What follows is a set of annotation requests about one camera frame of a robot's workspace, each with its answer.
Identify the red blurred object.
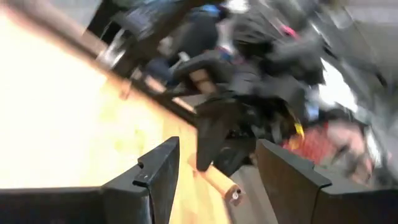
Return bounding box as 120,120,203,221
281,123,332,164

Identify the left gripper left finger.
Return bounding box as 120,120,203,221
133,136,180,224

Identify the yellow tag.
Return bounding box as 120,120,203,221
294,121,305,139

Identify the natural wooden block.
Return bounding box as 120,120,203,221
188,157,245,207

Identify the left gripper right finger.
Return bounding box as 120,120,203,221
255,139,332,224

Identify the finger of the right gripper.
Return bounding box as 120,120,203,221
196,99,248,171
173,55,233,85

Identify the black metal table frame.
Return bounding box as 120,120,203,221
0,0,206,128

